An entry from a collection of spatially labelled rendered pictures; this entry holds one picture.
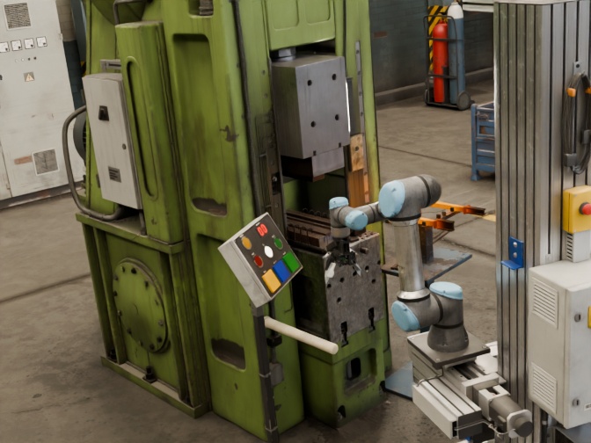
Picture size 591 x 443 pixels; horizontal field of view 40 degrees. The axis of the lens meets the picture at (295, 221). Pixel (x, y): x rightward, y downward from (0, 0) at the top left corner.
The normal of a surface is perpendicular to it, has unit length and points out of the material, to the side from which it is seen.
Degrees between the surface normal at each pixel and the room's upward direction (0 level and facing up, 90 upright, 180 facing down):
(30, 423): 0
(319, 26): 90
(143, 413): 0
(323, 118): 90
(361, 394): 89
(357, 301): 90
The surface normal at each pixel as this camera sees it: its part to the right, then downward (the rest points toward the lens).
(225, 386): -0.73, 0.28
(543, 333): -0.93, 0.19
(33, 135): 0.58, 0.21
